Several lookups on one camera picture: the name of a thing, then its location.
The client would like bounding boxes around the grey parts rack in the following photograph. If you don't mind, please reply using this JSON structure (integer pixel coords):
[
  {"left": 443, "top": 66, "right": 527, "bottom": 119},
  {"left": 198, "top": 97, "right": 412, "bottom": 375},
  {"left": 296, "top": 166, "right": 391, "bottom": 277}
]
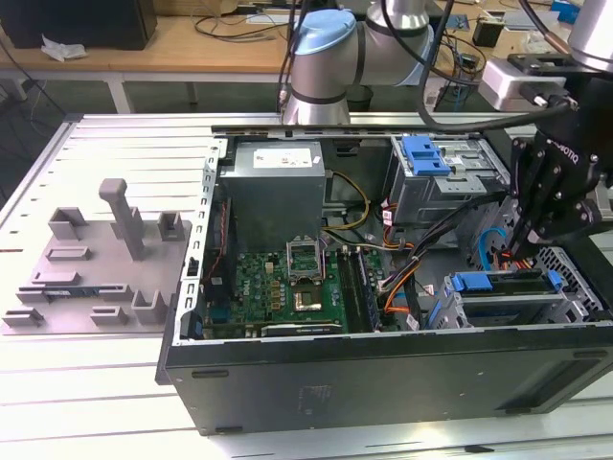
[{"left": 0, "top": 177, "right": 193, "bottom": 336}]

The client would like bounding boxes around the crumpled white paper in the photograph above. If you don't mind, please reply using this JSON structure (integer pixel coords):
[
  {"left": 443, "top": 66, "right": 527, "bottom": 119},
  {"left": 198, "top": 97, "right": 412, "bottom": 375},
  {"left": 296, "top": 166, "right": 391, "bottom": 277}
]
[{"left": 40, "top": 34, "right": 90, "bottom": 62}]

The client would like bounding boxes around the small black cube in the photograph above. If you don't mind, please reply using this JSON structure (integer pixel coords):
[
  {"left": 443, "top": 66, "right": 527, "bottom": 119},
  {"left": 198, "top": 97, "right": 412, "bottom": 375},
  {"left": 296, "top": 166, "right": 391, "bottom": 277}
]
[{"left": 472, "top": 17, "right": 505, "bottom": 48}]

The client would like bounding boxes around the thick black cable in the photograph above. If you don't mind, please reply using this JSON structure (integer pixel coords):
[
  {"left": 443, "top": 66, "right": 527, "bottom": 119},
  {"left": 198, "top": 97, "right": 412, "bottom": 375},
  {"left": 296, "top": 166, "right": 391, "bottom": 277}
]
[{"left": 415, "top": 0, "right": 583, "bottom": 134}]

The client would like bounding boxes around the yellow black wire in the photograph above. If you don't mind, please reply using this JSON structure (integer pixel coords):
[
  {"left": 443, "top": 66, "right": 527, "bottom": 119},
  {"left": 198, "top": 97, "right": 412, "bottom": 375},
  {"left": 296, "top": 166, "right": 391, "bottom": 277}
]
[{"left": 321, "top": 171, "right": 371, "bottom": 241}]

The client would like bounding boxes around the blue RAM stick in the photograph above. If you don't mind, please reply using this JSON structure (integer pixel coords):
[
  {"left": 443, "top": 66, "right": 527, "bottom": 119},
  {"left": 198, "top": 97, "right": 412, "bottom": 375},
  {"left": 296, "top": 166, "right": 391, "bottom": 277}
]
[{"left": 356, "top": 246, "right": 384, "bottom": 332}]

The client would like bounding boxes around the black wire bundle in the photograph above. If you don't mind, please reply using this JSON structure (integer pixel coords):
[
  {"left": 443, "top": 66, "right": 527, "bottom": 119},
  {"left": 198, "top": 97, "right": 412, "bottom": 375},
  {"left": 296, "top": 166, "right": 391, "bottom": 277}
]
[{"left": 380, "top": 189, "right": 516, "bottom": 293}]

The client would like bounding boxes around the black graphics card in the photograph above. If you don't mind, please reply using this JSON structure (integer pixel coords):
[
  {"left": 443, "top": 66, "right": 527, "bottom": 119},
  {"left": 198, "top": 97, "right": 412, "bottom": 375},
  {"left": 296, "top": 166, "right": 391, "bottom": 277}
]
[{"left": 261, "top": 321, "right": 345, "bottom": 337}]

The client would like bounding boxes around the blue data wire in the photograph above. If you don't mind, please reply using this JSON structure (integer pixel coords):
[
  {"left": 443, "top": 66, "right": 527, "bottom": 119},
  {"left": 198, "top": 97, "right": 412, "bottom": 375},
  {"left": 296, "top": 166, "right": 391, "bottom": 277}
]
[{"left": 477, "top": 227, "right": 508, "bottom": 284}]

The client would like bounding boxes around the red orange power wire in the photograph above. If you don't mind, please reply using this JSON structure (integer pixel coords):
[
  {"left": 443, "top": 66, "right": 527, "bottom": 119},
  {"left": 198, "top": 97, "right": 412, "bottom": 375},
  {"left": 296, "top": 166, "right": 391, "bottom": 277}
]
[{"left": 496, "top": 248, "right": 546, "bottom": 283}]

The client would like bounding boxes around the clear plastic bag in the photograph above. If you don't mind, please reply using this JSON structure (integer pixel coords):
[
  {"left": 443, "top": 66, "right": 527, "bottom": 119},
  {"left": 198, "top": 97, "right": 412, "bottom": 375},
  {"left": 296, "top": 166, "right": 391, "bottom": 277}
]
[{"left": 519, "top": 31, "right": 547, "bottom": 54}]

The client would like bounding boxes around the metal disk bay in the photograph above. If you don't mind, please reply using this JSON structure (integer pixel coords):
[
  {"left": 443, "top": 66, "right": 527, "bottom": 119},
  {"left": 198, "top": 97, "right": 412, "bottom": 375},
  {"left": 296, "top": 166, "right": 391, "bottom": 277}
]
[{"left": 428, "top": 270, "right": 600, "bottom": 330}]

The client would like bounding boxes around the black PC case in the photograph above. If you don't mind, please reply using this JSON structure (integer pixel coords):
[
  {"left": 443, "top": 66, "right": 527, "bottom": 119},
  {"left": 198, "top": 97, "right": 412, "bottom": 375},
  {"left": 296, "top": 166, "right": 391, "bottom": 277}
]
[{"left": 155, "top": 122, "right": 613, "bottom": 437}]

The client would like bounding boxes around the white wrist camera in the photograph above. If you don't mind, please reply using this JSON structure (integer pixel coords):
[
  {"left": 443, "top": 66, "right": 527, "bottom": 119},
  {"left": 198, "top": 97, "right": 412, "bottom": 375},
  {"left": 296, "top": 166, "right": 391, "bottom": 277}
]
[{"left": 480, "top": 59, "right": 576, "bottom": 112}]

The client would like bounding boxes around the blue drive latch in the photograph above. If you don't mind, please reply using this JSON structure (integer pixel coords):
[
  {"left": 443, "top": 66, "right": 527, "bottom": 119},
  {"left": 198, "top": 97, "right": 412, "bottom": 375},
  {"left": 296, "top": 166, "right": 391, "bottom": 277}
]
[{"left": 401, "top": 136, "right": 454, "bottom": 177}]

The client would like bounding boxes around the copper braided cable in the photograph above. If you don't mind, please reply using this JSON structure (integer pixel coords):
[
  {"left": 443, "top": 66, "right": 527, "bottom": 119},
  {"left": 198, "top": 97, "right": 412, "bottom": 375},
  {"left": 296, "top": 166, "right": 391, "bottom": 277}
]
[{"left": 519, "top": 0, "right": 574, "bottom": 55}]

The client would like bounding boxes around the black RAM slot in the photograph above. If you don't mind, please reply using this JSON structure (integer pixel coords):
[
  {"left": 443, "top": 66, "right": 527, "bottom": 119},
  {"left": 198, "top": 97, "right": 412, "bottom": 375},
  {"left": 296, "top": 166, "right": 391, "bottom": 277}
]
[
  {"left": 344, "top": 246, "right": 373, "bottom": 334},
  {"left": 336, "top": 247, "right": 364, "bottom": 334}
]

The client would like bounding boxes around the metal drive cage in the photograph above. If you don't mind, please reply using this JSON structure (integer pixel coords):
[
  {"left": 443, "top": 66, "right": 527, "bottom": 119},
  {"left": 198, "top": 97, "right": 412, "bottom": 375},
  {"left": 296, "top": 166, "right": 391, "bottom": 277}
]
[{"left": 387, "top": 135, "right": 509, "bottom": 229}]

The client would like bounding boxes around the orange yellow wire bundle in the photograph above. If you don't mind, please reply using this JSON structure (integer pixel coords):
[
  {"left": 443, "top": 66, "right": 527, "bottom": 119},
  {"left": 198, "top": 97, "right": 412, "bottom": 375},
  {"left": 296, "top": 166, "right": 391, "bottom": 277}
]
[{"left": 380, "top": 265, "right": 420, "bottom": 317}]

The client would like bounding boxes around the wooden desk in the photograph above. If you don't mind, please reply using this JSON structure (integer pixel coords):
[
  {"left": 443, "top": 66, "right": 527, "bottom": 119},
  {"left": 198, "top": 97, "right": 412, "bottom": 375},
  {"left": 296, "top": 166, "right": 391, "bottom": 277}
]
[{"left": 0, "top": 0, "right": 613, "bottom": 92}]

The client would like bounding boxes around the RAM stick with label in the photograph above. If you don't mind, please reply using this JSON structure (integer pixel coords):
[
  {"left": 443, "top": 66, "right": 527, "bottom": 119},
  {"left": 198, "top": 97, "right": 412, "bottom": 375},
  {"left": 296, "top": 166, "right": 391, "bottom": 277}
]
[{"left": 41, "top": 286, "right": 102, "bottom": 297}]

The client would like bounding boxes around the hard disk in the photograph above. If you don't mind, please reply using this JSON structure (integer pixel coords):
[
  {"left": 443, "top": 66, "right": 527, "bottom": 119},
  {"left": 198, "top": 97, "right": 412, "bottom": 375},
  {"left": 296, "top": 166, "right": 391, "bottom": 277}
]
[{"left": 428, "top": 269, "right": 562, "bottom": 332}]

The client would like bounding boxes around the grey power supply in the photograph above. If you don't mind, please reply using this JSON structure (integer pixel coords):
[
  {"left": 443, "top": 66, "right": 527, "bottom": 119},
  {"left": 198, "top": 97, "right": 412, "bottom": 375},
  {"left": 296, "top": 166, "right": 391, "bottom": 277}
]
[{"left": 218, "top": 141, "right": 327, "bottom": 253}]

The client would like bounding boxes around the green motherboard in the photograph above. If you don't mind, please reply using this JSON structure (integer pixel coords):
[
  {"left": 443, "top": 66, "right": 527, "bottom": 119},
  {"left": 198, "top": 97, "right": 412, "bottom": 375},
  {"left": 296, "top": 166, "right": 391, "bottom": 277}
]
[{"left": 203, "top": 246, "right": 398, "bottom": 339}]

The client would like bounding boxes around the black cable with plug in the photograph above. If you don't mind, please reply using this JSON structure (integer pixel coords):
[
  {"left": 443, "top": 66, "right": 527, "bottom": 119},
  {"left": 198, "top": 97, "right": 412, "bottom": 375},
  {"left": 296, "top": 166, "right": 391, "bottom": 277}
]
[{"left": 277, "top": 0, "right": 310, "bottom": 114}]

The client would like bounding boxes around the black trash bin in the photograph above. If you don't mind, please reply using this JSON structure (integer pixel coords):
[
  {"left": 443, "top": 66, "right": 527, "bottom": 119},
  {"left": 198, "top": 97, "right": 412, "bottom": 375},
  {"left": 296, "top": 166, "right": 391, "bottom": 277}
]
[{"left": 347, "top": 84, "right": 374, "bottom": 114}]

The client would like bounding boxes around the metal socket cover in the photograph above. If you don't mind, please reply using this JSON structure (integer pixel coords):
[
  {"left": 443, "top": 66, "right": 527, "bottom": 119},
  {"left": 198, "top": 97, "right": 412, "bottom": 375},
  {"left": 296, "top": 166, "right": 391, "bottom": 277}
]
[{"left": 285, "top": 233, "right": 328, "bottom": 285}]

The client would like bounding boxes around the black computer tower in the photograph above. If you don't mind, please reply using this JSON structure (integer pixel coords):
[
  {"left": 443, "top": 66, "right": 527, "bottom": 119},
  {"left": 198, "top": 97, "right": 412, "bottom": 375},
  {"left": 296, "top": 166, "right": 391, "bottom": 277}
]
[{"left": 0, "top": 0, "right": 158, "bottom": 52}]

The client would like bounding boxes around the black case fan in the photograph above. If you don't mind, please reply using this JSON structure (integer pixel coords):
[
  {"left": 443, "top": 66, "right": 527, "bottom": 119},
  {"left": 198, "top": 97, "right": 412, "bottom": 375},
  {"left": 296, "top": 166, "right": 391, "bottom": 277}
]
[{"left": 204, "top": 198, "right": 238, "bottom": 308}]

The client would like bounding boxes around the CPU socket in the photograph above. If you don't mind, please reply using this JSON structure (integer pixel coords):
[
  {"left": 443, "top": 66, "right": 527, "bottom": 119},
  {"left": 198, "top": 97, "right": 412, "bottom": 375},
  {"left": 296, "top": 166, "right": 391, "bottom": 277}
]
[{"left": 289, "top": 285, "right": 325, "bottom": 313}]

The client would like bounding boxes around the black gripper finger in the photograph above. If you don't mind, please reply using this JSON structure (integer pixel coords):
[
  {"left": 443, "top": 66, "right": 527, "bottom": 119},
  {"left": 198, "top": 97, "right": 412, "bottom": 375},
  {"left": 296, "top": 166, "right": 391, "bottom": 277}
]
[
  {"left": 524, "top": 189, "right": 602, "bottom": 260},
  {"left": 508, "top": 138, "right": 547, "bottom": 259}
]

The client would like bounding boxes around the blue cardboard box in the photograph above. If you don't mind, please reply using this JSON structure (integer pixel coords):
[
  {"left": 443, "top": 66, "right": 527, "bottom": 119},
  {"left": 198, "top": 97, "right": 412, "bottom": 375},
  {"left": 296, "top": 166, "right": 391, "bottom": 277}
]
[{"left": 550, "top": 0, "right": 585, "bottom": 23}]

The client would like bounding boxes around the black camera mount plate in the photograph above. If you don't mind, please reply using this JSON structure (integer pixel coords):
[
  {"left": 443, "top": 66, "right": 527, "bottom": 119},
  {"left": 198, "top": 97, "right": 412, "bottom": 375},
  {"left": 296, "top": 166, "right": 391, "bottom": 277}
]
[{"left": 507, "top": 53, "right": 590, "bottom": 78}]

